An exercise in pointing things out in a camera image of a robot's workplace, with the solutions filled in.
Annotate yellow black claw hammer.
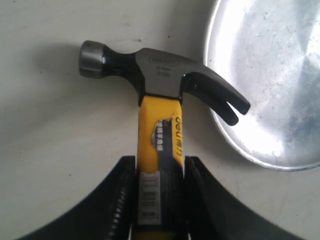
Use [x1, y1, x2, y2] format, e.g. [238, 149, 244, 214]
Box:
[78, 40, 251, 240]

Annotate round silver metal plate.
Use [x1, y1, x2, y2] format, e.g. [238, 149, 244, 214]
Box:
[203, 0, 320, 171]

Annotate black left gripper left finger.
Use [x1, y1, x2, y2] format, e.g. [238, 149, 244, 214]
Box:
[23, 156, 136, 240]

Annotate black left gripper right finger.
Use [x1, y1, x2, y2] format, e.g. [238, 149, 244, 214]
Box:
[184, 156, 298, 240]

